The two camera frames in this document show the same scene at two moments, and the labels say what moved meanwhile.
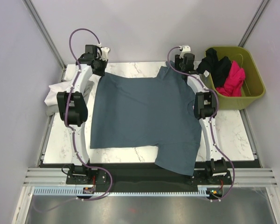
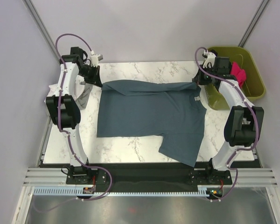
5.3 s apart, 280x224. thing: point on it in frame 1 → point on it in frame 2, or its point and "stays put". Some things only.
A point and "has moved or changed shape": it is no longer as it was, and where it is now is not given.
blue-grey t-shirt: (159, 111) has moved or changed shape
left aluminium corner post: (42, 29) stays put
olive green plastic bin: (253, 87) stays put
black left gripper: (101, 73) → (95, 79)
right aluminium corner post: (257, 17) stays put
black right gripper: (177, 60) → (198, 80)
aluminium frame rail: (256, 177) stays put
